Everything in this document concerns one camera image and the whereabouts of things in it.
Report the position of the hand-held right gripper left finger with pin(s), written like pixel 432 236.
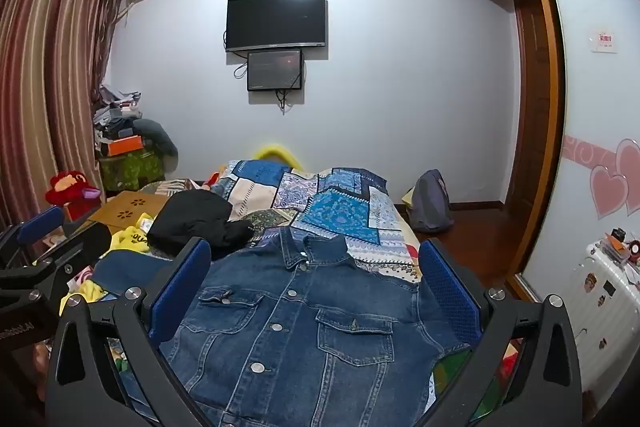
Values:
pixel 180 292

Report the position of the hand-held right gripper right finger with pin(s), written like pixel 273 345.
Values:
pixel 450 292

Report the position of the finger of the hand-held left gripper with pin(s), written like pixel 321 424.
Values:
pixel 82 247
pixel 40 221

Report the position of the blue denim jeans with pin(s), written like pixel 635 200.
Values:
pixel 300 332

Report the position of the red plush toy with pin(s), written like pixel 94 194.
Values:
pixel 67 189

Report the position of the plain yellow cloth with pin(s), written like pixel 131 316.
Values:
pixel 90 294

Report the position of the yellow printed cloth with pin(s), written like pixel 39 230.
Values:
pixel 131 237

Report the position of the mustard patterned cloth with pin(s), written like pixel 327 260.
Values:
pixel 127 207

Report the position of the black garment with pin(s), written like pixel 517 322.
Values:
pixel 195 219

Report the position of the green patterned box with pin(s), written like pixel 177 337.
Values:
pixel 130 172

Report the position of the grey backpack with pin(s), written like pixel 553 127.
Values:
pixel 432 202

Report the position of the colourful printed sheet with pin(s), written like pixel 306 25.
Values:
pixel 480 387

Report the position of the pale yellow bag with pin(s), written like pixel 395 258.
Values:
pixel 407 198

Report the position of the striped cushion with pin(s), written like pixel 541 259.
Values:
pixel 170 188

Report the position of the orange box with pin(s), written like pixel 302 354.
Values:
pixel 125 146

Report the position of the red and orange toy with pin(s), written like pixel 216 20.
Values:
pixel 214 178

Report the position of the pile of papers and boxes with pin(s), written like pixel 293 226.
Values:
pixel 115 107

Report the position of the blue patchwork blanket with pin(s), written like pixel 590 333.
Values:
pixel 330 207

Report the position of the striped brown curtain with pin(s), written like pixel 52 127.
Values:
pixel 40 57

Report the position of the yellow rounded object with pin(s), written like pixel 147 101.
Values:
pixel 275 154

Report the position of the orange paper sheet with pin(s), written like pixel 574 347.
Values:
pixel 615 246

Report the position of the small black gadget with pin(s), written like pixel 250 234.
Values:
pixel 618 234

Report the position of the wooden door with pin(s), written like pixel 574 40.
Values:
pixel 530 107

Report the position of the wardrobe with frosted sliding door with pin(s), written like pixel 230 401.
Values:
pixel 595 132

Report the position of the red and white door sticker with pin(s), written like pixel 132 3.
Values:
pixel 604 40

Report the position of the small black wall monitor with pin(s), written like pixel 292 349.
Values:
pixel 275 69

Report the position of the black wall television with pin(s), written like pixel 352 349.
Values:
pixel 276 21

